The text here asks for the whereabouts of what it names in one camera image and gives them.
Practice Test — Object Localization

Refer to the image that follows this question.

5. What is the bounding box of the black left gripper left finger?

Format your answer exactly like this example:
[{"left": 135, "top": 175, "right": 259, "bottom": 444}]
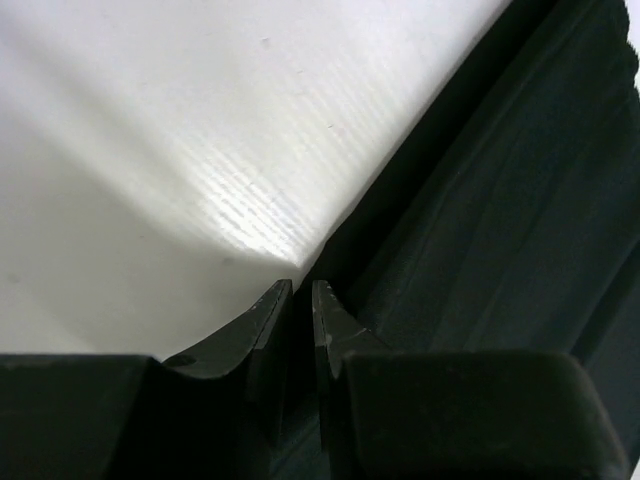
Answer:
[{"left": 1, "top": 280, "right": 293, "bottom": 479}]

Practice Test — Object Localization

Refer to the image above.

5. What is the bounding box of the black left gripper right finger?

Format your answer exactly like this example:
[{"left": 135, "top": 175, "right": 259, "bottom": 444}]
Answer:
[{"left": 312, "top": 281, "right": 630, "bottom": 479}]

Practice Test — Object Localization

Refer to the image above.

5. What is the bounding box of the black cloth placemat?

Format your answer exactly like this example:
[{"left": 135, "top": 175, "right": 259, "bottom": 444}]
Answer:
[{"left": 272, "top": 1, "right": 639, "bottom": 479}]

